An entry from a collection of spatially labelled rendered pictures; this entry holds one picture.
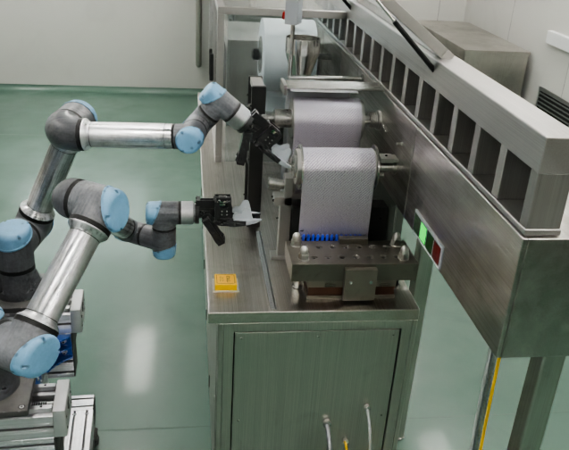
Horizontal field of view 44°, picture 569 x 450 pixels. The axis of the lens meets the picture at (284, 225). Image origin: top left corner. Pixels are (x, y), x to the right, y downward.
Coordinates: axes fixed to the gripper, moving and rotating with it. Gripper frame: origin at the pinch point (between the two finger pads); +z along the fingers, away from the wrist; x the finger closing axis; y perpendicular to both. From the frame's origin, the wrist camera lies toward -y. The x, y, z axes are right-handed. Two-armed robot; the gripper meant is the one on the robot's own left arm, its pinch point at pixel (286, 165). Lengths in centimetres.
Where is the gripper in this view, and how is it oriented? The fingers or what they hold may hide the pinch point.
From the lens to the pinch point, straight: 224.4
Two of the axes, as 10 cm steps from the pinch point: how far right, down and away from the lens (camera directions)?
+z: 7.2, 5.8, 3.8
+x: -1.2, -4.3, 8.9
